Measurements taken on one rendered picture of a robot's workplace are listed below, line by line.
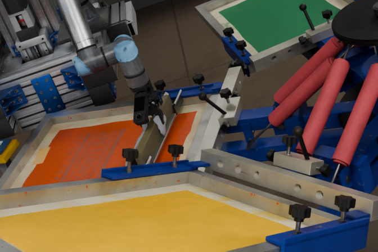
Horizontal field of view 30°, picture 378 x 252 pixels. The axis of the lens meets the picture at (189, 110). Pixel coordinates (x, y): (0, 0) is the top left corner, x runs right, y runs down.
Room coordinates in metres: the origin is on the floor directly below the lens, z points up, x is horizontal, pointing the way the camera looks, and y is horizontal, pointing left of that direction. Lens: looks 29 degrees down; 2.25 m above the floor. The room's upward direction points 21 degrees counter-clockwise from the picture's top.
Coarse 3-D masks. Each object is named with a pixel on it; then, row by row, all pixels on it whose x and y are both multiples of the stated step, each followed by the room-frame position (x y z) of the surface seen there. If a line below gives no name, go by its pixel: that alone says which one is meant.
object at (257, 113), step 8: (248, 112) 2.02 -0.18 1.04; (256, 112) 2.00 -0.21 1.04; (264, 112) 1.99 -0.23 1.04; (240, 120) 2.00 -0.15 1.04; (248, 120) 1.99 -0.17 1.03; (256, 120) 1.98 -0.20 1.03; (264, 120) 1.96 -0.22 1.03; (232, 128) 2.01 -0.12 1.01; (240, 128) 2.00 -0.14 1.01; (256, 128) 1.98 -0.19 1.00
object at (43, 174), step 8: (176, 144) 2.14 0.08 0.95; (120, 152) 2.22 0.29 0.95; (160, 152) 2.12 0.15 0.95; (168, 152) 2.10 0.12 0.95; (48, 160) 2.35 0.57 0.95; (56, 160) 2.33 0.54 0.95; (112, 160) 2.19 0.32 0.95; (120, 160) 2.17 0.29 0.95; (160, 160) 2.07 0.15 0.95; (168, 160) 2.05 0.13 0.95; (40, 168) 2.32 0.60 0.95; (48, 168) 2.30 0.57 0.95; (56, 168) 2.28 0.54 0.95; (32, 176) 2.28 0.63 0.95; (40, 176) 2.26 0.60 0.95; (48, 176) 2.24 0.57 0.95; (24, 184) 2.25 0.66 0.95; (32, 184) 2.23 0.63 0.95; (40, 184) 2.20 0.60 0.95
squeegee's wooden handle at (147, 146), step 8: (168, 96) 2.31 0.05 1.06; (168, 104) 2.28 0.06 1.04; (168, 112) 2.26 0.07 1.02; (152, 120) 2.17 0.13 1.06; (168, 120) 2.24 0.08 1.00; (152, 128) 2.12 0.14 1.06; (144, 136) 2.09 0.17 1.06; (152, 136) 2.10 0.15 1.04; (160, 136) 2.15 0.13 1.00; (144, 144) 2.04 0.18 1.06; (152, 144) 2.08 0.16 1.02; (144, 152) 2.01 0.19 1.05; (152, 152) 2.06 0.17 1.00; (136, 160) 2.00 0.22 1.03; (144, 160) 1.99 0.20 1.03
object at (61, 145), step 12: (132, 120) 2.42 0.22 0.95; (180, 120) 2.29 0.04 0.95; (192, 120) 2.25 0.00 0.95; (60, 132) 2.54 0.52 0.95; (72, 132) 2.50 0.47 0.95; (84, 132) 2.47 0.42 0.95; (132, 132) 2.33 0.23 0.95; (180, 132) 2.20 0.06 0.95; (60, 144) 2.44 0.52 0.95; (72, 144) 2.41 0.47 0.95; (120, 144) 2.28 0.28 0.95; (132, 144) 2.25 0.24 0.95; (168, 144) 2.16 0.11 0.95; (48, 156) 2.38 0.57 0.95; (60, 156) 2.35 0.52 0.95
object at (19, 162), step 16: (192, 96) 2.37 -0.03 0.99; (208, 96) 2.34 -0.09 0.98; (64, 112) 2.63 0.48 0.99; (80, 112) 2.57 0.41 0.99; (96, 112) 2.54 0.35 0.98; (112, 112) 2.51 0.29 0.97; (128, 112) 2.48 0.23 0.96; (208, 112) 2.21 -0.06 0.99; (48, 128) 2.59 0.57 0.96; (32, 144) 2.47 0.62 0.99; (192, 144) 2.04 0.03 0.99; (16, 160) 2.38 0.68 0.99; (192, 160) 1.95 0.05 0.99; (16, 176) 2.31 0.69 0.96
